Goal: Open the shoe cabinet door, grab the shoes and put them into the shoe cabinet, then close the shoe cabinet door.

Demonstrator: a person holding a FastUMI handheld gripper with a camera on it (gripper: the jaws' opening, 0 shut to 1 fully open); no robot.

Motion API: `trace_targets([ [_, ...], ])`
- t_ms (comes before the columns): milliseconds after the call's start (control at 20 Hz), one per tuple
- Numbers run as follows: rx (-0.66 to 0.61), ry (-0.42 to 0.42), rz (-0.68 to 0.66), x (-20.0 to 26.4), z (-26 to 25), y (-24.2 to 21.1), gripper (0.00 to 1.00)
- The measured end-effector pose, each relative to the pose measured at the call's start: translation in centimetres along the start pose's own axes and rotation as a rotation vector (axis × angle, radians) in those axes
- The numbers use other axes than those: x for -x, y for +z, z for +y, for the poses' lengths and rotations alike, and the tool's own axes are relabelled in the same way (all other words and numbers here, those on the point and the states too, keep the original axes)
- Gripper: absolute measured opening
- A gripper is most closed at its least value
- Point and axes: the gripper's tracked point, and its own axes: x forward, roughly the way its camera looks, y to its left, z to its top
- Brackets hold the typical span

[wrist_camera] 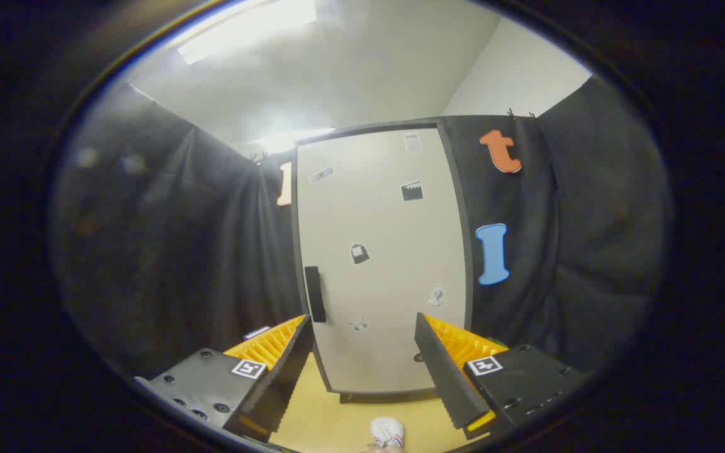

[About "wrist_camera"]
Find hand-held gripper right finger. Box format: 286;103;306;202
414;312;590;441

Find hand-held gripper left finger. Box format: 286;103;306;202
135;313;314;443

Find white canvas shoe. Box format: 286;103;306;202
370;417;405;449

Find black door handle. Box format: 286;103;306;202
305;266;327;323

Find grey shoe cabinet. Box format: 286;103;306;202
290;118;473;403

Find black backdrop cloth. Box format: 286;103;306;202
54;75;672;378

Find ceiling light panel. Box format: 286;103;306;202
177;0;319;65

